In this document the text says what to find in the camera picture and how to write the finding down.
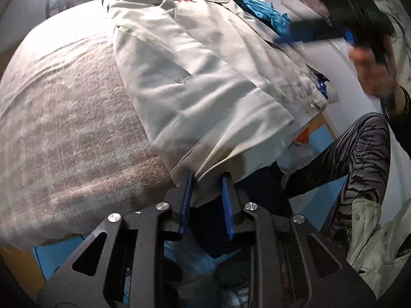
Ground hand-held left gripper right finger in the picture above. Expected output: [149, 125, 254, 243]
[221, 171, 376, 308]

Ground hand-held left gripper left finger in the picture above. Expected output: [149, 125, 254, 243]
[37, 171, 195, 308]

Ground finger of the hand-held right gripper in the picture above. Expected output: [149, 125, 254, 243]
[273, 17, 345, 45]

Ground beige and blue work jacket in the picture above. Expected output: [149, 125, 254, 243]
[101, 0, 338, 206]

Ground person's right forearm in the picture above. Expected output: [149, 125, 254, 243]
[379, 83, 411, 119]

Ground person's right hand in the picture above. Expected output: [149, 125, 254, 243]
[350, 46, 399, 98]

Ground person's leg in striped pants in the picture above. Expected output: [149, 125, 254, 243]
[283, 112, 392, 260]

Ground plaid bed blanket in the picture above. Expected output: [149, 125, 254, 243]
[0, 2, 180, 251]

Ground pale cloth garment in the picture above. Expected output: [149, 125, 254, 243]
[347, 196, 411, 276]

